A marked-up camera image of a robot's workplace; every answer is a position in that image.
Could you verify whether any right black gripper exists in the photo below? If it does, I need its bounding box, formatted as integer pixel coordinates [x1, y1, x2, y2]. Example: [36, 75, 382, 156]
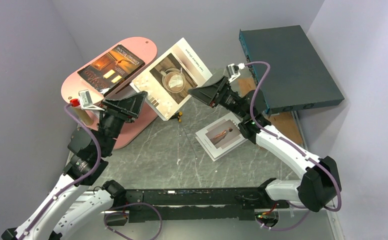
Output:
[187, 76, 249, 120]

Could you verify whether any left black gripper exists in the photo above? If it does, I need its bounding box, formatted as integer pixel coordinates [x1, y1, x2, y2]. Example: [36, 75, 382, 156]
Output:
[98, 90, 147, 156]

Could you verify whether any dark orange Edward Tulane novel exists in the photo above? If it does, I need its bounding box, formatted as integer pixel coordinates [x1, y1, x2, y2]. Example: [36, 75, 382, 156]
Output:
[77, 44, 145, 96]

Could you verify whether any white fashion cover magazine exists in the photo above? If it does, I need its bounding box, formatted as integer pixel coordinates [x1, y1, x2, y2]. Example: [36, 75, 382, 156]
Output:
[195, 112, 247, 162]

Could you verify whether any beige cup cover book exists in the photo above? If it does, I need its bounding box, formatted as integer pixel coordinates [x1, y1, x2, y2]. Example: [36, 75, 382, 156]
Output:
[129, 38, 212, 121]

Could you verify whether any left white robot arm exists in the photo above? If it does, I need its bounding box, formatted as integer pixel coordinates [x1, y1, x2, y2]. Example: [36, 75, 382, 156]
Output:
[1, 90, 148, 240]

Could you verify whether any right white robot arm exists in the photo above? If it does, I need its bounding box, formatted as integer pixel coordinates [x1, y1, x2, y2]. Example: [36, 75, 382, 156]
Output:
[188, 76, 342, 212]

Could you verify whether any small yellow black object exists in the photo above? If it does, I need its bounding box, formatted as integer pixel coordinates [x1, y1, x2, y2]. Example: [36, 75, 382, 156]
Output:
[169, 111, 183, 123]

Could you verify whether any pink three-tier shelf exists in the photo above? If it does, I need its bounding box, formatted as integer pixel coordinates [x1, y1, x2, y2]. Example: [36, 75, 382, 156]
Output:
[61, 36, 158, 149]

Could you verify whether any brown wooden board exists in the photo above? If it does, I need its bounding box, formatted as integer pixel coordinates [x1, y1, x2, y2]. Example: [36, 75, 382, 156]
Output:
[235, 77, 304, 147]

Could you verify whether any dark teal flat box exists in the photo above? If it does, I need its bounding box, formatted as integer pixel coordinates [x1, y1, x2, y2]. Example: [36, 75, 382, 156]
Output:
[239, 25, 345, 115]

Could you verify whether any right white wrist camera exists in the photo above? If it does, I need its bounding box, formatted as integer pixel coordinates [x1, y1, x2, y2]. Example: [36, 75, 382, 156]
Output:
[226, 63, 246, 84]

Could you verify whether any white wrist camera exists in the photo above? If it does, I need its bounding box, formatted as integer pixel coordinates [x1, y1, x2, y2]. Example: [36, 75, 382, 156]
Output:
[69, 89, 105, 112]
[226, 63, 246, 84]

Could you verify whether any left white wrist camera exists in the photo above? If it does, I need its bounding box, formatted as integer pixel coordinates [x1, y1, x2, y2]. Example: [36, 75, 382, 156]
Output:
[69, 89, 105, 112]

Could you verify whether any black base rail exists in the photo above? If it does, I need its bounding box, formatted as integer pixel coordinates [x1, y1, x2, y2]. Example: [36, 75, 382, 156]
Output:
[110, 187, 289, 223]

